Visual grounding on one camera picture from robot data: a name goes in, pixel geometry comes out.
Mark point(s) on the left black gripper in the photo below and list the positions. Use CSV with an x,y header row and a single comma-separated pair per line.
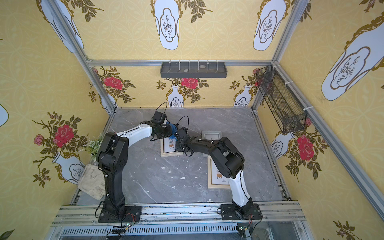
x,y
167,131

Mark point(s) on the blue microfiber cloth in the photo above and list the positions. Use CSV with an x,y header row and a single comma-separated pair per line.
x,y
173,130

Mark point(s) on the beige picture frame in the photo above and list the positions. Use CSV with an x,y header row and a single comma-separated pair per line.
x,y
215,179
168,148

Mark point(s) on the grey-green picture frame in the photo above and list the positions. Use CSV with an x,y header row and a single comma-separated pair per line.
x,y
211,135

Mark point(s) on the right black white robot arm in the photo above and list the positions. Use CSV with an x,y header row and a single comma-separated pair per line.
x,y
228,160

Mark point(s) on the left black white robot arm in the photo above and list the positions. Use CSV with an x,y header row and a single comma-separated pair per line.
x,y
113,156

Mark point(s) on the potted green plant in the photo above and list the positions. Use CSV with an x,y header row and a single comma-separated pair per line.
x,y
92,147

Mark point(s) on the beige work glove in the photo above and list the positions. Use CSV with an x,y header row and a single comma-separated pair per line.
x,y
92,182

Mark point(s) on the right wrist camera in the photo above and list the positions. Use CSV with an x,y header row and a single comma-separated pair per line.
x,y
182,135

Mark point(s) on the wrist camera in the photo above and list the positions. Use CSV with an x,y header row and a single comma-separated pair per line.
x,y
158,118
182,135

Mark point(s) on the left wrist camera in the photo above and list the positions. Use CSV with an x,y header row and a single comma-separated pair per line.
x,y
158,118

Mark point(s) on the grey wall shelf tray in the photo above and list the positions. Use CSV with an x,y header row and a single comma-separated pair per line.
x,y
193,69

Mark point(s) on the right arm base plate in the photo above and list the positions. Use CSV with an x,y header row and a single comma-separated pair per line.
x,y
234,212

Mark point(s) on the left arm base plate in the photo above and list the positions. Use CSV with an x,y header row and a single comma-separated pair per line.
x,y
124,214

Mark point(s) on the black wire mesh basket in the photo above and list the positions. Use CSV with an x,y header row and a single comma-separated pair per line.
x,y
285,107

